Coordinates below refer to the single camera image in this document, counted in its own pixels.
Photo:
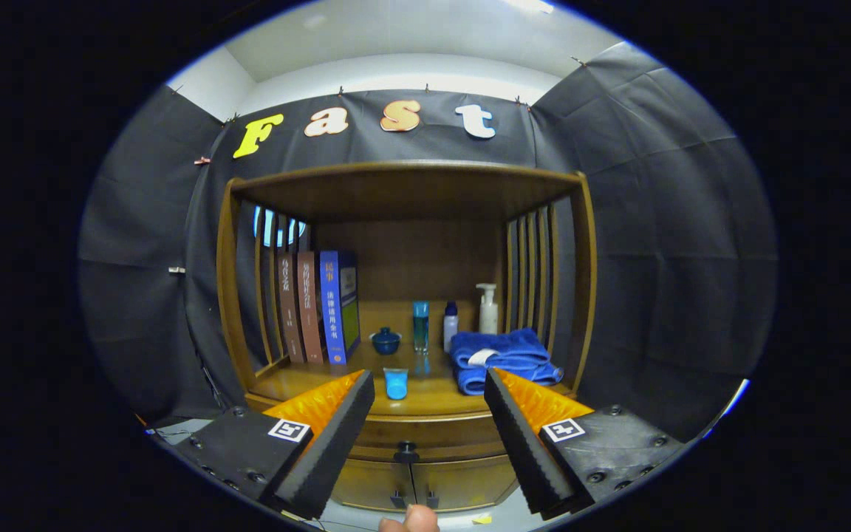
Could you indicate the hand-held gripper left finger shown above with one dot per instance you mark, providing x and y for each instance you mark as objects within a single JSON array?
[{"x": 337, "y": 443}]

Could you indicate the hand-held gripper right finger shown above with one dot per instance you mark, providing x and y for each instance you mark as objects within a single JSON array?
[{"x": 518, "y": 443}]

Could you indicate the wooden drawer with black knob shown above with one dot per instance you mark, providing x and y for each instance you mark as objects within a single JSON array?
[{"x": 440, "y": 434}]

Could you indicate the light blue cosmetic tube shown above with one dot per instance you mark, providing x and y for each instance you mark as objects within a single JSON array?
[{"x": 396, "y": 384}]

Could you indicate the wooden cabinet door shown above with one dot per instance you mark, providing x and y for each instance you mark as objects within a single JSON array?
[
  {"x": 366, "y": 484},
  {"x": 462, "y": 480}
]

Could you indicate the wooden countertop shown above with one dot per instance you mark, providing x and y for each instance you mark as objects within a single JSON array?
[{"x": 440, "y": 391}]

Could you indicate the wooden cabinet with hutch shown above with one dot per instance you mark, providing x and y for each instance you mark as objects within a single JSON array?
[{"x": 411, "y": 192}]

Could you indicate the small yellow sticker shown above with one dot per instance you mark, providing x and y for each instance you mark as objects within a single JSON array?
[{"x": 482, "y": 519}]

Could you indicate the folded blue towel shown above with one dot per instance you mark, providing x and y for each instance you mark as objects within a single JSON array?
[{"x": 514, "y": 351}]

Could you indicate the blue lidded teacup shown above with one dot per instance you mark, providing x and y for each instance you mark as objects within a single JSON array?
[{"x": 385, "y": 343}]

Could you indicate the white bottle with navy cap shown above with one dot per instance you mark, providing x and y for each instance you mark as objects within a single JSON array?
[{"x": 450, "y": 332}]

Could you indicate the white pump bottle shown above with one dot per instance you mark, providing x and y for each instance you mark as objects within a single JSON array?
[{"x": 488, "y": 316}]

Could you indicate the blue book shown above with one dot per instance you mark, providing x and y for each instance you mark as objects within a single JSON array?
[{"x": 333, "y": 310}]

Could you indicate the reddish brown book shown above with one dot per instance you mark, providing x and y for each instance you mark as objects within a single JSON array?
[{"x": 311, "y": 310}]

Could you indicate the dark brown book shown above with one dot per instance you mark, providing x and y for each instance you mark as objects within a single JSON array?
[{"x": 290, "y": 310}]

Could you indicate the black backdrop cloth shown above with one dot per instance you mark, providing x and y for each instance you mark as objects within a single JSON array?
[{"x": 654, "y": 222}]

